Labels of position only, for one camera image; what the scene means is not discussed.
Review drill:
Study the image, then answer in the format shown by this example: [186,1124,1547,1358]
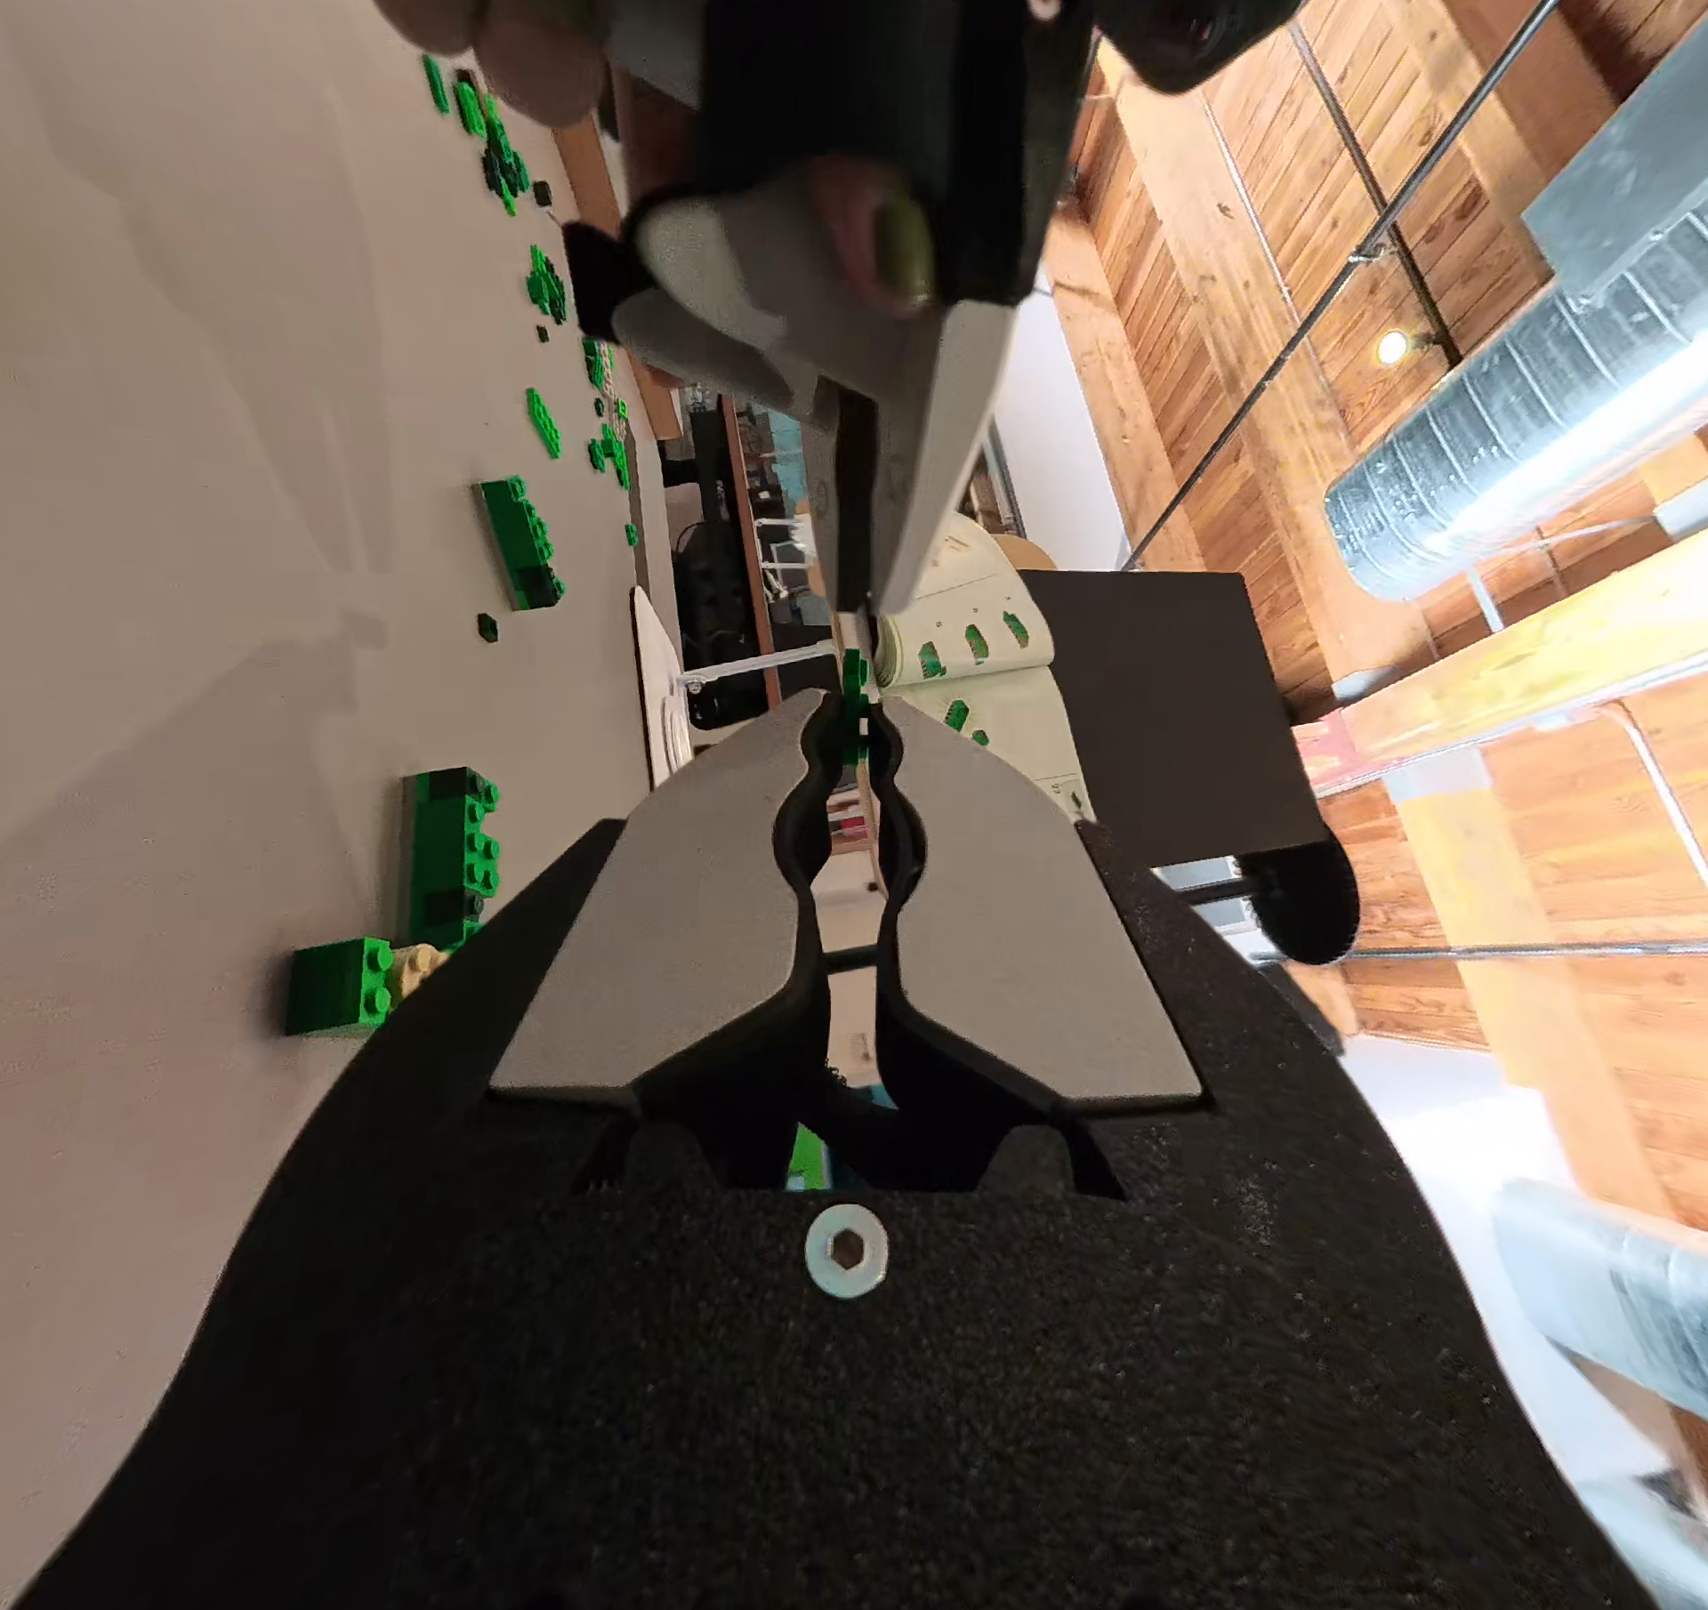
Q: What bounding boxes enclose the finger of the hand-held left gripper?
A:
[803,378,887,612]
[872,298,1021,617]

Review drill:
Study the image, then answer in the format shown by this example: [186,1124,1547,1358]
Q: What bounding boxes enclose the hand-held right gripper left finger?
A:
[487,684,828,1102]

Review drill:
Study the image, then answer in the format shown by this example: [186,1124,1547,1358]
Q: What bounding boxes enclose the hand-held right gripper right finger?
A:
[872,699,1204,1106]

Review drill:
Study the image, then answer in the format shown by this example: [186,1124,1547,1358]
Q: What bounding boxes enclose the green brick assembly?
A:
[284,761,501,1042]

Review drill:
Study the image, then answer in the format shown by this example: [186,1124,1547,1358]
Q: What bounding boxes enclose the grey desk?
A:
[0,0,684,1610]

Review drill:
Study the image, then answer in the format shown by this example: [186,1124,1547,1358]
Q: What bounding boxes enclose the brick instruction booklet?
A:
[872,516,1098,831]

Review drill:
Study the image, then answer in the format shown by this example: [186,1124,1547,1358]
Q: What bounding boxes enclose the cluster of small green bricks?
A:
[581,334,638,493]

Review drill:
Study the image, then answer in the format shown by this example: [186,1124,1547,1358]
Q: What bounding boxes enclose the black flat panel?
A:
[1016,570,1327,871]

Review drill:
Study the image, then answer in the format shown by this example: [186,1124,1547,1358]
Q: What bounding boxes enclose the black round knob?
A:
[1253,841,1368,967]

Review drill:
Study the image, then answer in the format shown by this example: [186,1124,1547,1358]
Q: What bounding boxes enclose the green brick block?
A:
[474,477,569,612]

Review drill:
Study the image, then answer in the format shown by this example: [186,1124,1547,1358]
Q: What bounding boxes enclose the metal ceiling pipe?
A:
[1121,0,1641,573]

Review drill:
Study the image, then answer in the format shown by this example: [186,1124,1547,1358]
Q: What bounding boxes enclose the silver spiral ventilation duct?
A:
[1319,259,1708,606]

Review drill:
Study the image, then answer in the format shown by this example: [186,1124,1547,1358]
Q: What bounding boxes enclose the rectangular metal duct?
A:
[1523,20,1708,302]

